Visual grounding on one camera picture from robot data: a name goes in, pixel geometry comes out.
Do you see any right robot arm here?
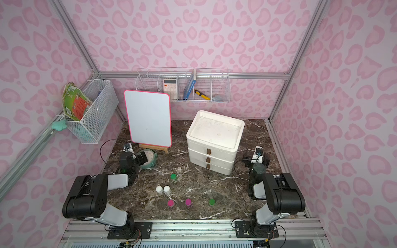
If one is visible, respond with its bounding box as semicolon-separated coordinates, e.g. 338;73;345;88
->
243;154;306;235

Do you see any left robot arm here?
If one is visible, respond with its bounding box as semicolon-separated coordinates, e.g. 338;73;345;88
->
62;151;148;237

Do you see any white three-drawer cabinet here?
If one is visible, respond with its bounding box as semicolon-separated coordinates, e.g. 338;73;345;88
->
186;110;246;176

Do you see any magenta paint can left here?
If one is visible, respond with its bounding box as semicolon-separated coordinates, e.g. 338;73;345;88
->
167;199;175;208

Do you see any magenta paint can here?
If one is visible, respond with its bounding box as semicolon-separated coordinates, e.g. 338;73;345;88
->
185;198;192;208
167;199;175;208

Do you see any magenta paint can right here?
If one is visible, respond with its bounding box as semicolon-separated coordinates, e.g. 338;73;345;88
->
185;198;192;208

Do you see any green alarm clock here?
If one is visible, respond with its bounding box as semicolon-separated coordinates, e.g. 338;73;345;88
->
138;149;158;169

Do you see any wooden whiteboard stand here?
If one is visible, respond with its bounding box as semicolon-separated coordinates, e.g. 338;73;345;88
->
139;144;169;153

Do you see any pink-framed whiteboard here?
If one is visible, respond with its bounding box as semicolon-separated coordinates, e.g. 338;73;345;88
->
124;90;172;148

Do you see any white mesh side basket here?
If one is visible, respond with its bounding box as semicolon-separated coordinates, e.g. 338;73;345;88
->
66;79;119;144

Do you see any green red snack bag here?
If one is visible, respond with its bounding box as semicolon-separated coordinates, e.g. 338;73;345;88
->
62;82;93;122

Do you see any white calculator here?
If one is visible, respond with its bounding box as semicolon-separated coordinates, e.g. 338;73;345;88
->
163;79;178;100

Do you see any yellow utility knife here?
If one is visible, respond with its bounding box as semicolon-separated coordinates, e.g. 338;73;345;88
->
194;90;210;100

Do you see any blue book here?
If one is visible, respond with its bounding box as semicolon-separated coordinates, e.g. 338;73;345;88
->
183;69;196;100

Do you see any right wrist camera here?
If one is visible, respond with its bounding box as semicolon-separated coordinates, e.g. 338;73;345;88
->
251;146;264;164

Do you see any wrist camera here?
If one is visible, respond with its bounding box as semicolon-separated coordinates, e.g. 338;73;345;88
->
123;143;134;154
251;146;264;164

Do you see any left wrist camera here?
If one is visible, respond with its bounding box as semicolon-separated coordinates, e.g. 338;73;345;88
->
123;143;134;154

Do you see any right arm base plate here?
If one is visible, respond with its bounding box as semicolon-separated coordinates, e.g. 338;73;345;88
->
232;220;279;239

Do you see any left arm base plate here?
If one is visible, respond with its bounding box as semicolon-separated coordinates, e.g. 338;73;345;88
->
107;222;153;240

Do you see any green wall hook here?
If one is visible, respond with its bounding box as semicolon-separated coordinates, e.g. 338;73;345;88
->
51;120;67;132

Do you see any white wire wall basket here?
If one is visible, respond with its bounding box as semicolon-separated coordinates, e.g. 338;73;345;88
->
134;68;231;102

